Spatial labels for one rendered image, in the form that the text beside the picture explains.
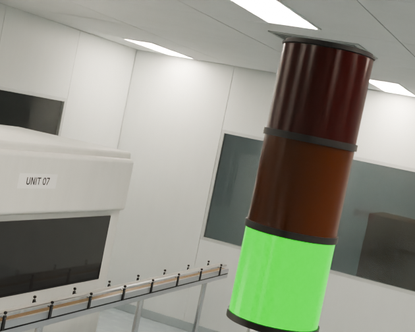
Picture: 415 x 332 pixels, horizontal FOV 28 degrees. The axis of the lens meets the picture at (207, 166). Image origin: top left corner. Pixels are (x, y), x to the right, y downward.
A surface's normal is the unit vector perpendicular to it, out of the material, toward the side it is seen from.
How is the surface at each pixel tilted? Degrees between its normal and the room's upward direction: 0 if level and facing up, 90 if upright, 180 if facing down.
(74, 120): 90
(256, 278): 90
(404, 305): 90
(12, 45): 90
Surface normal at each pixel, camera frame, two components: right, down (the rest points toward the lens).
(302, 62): -0.59, -0.07
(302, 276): 0.29, 0.11
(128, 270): -0.39, -0.03
